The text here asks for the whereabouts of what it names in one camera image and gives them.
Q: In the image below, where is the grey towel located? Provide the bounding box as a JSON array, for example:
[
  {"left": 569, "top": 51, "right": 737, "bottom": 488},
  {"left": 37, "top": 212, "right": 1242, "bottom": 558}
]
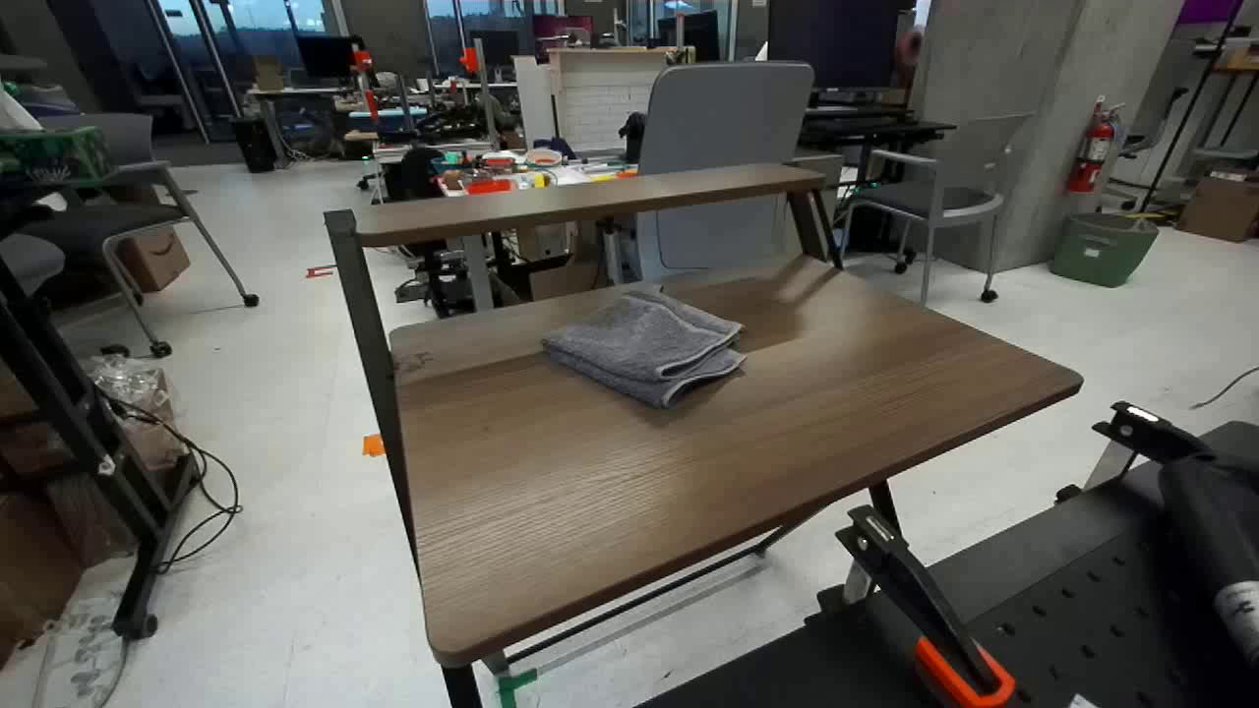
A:
[{"left": 539, "top": 287, "right": 750, "bottom": 414}]

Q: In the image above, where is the wooden desk shelf board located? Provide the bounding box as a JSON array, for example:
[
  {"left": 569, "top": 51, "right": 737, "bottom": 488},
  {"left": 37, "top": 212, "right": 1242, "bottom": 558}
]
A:
[{"left": 352, "top": 162, "right": 834, "bottom": 250}]

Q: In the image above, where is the white board panel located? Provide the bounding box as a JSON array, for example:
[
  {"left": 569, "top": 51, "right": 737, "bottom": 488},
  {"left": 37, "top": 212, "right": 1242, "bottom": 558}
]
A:
[{"left": 506, "top": 46, "right": 673, "bottom": 157}]

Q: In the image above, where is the black office desk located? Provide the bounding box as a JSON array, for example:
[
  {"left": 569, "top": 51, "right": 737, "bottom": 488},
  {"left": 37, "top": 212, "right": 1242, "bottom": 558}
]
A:
[{"left": 795, "top": 102, "right": 962, "bottom": 189}]

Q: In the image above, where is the green tape strip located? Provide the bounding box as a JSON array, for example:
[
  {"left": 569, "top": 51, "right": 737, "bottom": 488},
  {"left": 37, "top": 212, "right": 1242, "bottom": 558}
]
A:
[{"left": 492, "top": 665, "right": 543, "bottom": 708}]

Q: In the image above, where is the grey chair with armrests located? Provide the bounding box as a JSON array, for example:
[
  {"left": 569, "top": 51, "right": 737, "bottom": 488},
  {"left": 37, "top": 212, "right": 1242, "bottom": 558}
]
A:
[{"left": 840, "top": 114, "right": 1035, "bottom": 307}]

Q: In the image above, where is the large dark monitor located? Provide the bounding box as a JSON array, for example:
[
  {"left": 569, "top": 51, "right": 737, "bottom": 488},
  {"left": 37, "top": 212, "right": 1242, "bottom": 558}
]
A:
[{"left": 765, "top": 0, "right": 913, "bottom": 93}]

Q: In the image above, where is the small computer monitor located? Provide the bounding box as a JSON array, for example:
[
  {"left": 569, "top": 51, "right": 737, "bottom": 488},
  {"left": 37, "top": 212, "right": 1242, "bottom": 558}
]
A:
[{"left": 290, "top": 31, "right": 357, "bottom": 85}]

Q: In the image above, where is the black trash bin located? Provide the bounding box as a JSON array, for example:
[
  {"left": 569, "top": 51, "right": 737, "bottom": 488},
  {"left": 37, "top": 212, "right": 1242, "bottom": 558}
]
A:
[{"left": 227, "top": 114, "right": 282, "bottom": 177}]

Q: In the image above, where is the green plastic bin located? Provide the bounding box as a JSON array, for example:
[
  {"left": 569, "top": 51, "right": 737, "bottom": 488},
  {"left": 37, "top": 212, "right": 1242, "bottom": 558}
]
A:
[{"left": 1048, "top": 207, "right": 1163, "bottom": 292}]

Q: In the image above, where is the cardboard box under chair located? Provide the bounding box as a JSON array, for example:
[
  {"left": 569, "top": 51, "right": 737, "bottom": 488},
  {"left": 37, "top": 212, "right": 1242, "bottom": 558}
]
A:
[{"left": 109, "top": 221, "right": 198, "bottom": 294}]

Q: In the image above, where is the red fire extinguisher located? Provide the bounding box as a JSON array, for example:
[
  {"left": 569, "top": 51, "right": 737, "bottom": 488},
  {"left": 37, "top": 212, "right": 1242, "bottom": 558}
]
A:
[{"left": 1061, "top": 93, "right": 1127, "bottom": 199}]

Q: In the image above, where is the clear plastic bag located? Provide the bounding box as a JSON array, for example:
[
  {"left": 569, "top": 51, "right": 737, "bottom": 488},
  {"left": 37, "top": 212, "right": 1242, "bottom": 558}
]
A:
[{"left": 82, "top": 351, "right": 179, "bottom": 421}]

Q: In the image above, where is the black and silver clamp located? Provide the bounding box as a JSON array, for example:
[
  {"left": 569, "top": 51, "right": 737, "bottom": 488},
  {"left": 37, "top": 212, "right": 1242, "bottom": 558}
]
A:
[{"left": 1056, "top": 397, "right": 1220, "bottom": 510}]

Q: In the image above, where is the black perforated mounting board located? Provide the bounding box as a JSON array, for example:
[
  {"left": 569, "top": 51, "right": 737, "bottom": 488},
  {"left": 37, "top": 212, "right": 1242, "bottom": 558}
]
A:
[{"left": 638, "top": 418, "right": 1259, "bottom": 708}]

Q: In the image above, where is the grey rolling office chair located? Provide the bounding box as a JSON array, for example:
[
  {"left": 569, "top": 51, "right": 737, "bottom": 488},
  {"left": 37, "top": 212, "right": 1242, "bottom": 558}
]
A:
[{"left": 0, "top": 111, "right": 263, "bottom": 360}]

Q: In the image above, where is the black metal stand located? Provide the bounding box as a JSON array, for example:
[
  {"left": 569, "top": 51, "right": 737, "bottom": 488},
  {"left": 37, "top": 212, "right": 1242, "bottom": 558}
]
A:
[{"left": 0, "top": 250, "right": 210, "bottom": 645}]

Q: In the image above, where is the black cylindrical tube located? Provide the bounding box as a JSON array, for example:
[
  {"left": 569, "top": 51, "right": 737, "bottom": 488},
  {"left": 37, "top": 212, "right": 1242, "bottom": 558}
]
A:
[{"left": 1154, "top": 452, "right": 1259, "bottom": 670}]

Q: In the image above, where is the cardboard box by pillar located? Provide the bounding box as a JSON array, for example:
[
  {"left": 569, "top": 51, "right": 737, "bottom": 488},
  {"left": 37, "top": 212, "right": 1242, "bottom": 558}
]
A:
[{"left": 1175, "top": 172, "right": 1259, "bottom": 249}]

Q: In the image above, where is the brown cardboard box stack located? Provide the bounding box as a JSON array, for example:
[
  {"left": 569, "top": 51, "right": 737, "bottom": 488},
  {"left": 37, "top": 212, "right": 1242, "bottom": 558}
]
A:
[{"left": 0, "top": 485, "right": 88, "bottom": 661}]

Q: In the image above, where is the wooden desk with black frame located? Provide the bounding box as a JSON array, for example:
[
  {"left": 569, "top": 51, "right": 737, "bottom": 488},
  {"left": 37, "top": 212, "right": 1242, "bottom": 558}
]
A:
[{"left": 323, "top": 186, "right": 913, "bottom": 708}]

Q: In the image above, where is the black clamp with orange handle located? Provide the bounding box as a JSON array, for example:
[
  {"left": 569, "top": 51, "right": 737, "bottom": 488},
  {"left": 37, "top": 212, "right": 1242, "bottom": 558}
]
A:
[{"left": 834, "top": 505, "right": 1023, "bottom": 708}]

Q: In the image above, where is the black cable on floor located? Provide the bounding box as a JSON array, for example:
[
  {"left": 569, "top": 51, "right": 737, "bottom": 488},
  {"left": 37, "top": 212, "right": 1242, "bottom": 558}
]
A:
[{"left": 118, "top": 388, "right": 248, "bottom": 574}]

